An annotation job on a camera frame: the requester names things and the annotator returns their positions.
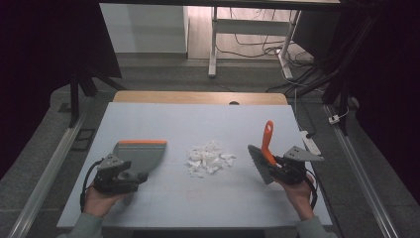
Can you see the black metal stand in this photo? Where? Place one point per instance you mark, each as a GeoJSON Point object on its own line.
{"type": "Point", "coordinates": [340, 82]}
{"type": "Point", "coordinates": [74, 99]}

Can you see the white cabinet panel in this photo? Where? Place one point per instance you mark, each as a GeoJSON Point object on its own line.
{"type": "Point", "coordinates": [145, 28]}

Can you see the black floor plate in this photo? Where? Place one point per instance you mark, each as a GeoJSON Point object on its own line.
{"type": "Point", "coordinates": [83, 140]}

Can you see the white power strip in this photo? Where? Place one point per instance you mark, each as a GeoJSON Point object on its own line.
{"type": "Point", "coordinates": [311, 143]}

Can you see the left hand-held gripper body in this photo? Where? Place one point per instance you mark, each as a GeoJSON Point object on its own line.
{"type": "Point", "coordinates": [110, 180]}

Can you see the white desk frame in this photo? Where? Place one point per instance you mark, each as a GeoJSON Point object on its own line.
{"type": "Point", "coordinates": [213, 49]}

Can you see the person's right hand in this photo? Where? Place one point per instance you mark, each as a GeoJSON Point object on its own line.
{"type": "Point", "coordinates": [300, 198]}

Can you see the small white plug adapter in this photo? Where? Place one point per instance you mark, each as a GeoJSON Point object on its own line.
{"type": "Point", "coordinates": [334, 119]}

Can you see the person's left hand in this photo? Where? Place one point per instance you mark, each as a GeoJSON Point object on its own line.
{"type": "Point", "coordinates": [97, 203]}

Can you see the pile of white paper scraps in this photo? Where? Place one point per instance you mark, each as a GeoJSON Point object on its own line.
{"type": "Point", "coordinates": [208, 158]}

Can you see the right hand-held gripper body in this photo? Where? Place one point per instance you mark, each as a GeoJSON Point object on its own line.
{"type": "Point", "coordinates": [292, 170]}

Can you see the aluminium rail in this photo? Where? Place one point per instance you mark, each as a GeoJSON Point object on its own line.
{"type": "Point", "coordinates": [49, 172]}
{"type": "Point", "coordinates": [360, 178]}

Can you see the grey dustpan with orange edge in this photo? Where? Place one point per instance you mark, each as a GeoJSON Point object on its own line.
{"type": "Point", "coordinates": [142, 157]}

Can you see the wooden table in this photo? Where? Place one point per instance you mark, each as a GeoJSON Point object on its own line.
{"type": "Point", "coordinates": [198, 97]}

